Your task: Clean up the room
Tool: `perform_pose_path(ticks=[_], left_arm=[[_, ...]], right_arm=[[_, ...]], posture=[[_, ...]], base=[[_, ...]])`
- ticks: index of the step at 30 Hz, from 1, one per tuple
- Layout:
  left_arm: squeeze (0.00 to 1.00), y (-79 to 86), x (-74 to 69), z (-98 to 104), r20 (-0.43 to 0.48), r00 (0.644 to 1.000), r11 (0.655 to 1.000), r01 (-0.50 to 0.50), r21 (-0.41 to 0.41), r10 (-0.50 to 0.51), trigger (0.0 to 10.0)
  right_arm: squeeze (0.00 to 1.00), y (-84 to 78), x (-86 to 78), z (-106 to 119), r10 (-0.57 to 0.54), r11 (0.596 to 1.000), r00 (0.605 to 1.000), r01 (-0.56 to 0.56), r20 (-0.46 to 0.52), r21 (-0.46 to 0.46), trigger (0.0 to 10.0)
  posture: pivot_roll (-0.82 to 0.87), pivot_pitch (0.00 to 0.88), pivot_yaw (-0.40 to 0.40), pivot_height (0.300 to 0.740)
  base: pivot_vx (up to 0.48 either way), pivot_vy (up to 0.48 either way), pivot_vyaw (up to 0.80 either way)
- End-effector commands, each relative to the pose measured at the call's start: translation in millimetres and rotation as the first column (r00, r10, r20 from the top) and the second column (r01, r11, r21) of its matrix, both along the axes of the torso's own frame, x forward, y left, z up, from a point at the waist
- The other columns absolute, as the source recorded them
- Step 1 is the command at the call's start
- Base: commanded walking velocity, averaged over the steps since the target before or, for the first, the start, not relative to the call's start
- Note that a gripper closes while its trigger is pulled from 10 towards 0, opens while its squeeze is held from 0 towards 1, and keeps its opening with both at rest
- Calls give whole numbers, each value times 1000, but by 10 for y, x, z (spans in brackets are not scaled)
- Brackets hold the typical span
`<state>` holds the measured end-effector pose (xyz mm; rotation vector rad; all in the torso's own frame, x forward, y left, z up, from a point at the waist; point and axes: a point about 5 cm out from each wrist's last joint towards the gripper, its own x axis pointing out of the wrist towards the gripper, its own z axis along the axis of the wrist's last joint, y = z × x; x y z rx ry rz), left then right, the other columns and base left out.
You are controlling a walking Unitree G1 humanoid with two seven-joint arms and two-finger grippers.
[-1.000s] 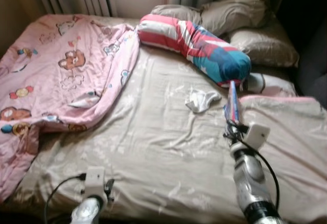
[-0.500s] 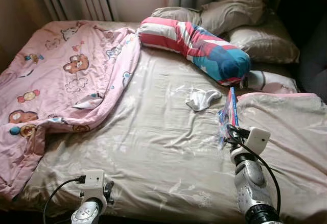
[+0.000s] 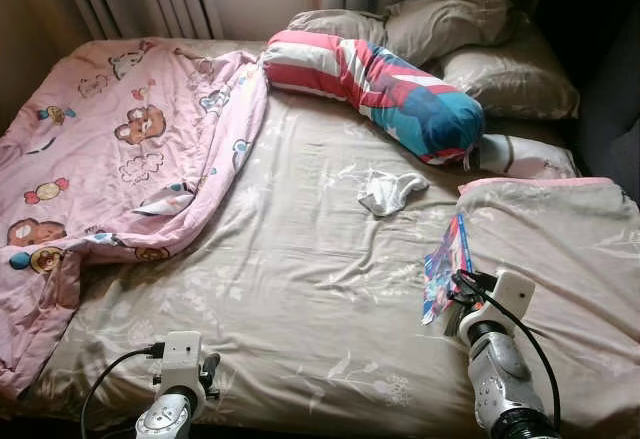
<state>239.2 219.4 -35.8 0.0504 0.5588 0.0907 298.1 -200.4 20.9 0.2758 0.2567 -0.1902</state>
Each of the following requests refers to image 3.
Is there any colourful comic book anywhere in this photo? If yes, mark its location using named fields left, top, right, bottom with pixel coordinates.
left=422, top=211, right=476, bottom=325

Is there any pink cartoon print blanket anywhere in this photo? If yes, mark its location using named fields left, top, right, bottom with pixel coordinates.
left=0, top=37, right=269, bottom=400

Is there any beige floral duvet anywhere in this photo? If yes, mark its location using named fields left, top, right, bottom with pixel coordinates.
left=455, top=176, right=640, bottom=439

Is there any beige floral bed sheet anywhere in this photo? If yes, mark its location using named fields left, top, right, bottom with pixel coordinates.
left=15, top=37, right=601, bottom=439

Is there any white crumpled cloth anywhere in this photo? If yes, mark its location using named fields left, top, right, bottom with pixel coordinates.
left=358, top=171, right=431, bottom=218

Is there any white printed pillow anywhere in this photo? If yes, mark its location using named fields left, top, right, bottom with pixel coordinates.
left=478, top=132, right=581, bottom=180

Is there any red white blue bolster pillow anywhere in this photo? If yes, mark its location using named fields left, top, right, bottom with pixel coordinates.
left=262, top=29, right=486, bottom=167

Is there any dark grey upholstered chair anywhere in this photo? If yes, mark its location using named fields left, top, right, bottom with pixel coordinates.
left=575, top=4, right=640, bottom=205

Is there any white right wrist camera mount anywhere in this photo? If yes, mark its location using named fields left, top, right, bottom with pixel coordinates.
left=480, top=269, right=536, bottom=325

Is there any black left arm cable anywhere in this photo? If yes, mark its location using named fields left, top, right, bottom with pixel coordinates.
left=80, top=344, right=166, bottom=439

